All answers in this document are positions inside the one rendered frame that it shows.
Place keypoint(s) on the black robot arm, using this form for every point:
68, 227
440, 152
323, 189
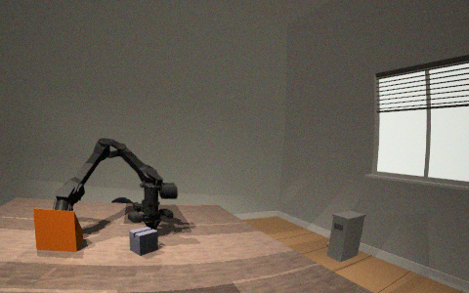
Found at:
73, 189

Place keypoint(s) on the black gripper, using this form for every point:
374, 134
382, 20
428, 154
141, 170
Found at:
151, 214

